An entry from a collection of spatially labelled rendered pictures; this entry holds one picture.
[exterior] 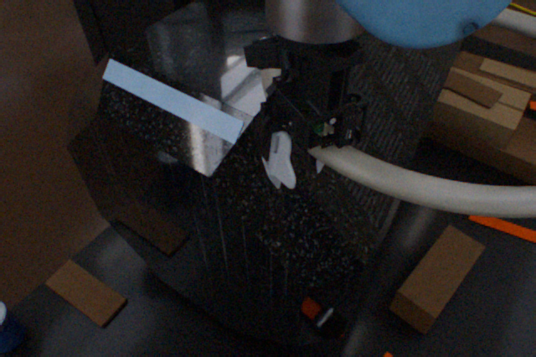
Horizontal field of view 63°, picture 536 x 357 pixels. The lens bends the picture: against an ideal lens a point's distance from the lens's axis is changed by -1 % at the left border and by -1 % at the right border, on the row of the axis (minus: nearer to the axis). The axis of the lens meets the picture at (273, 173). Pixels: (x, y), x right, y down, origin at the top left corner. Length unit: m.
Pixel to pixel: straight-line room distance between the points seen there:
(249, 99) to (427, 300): 0.81
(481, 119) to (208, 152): 1.22
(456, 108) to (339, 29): 1.41
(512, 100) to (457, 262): 0.73
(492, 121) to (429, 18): 1.52
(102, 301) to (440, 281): 0.98
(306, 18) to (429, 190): 0.19
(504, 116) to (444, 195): 1.36
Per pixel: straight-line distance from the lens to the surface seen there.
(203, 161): 0.72
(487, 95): 1.84
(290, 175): 0.48
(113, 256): 1.53
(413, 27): 0.24
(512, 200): 0.46
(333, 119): 0.43
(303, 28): 0.37
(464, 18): 0.25
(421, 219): 1.61
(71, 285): 1.51
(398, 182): 0.44
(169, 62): 0.82
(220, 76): 0.77
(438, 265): 1.38
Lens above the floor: 1.26
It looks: 49 degrees down
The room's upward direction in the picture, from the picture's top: straight up
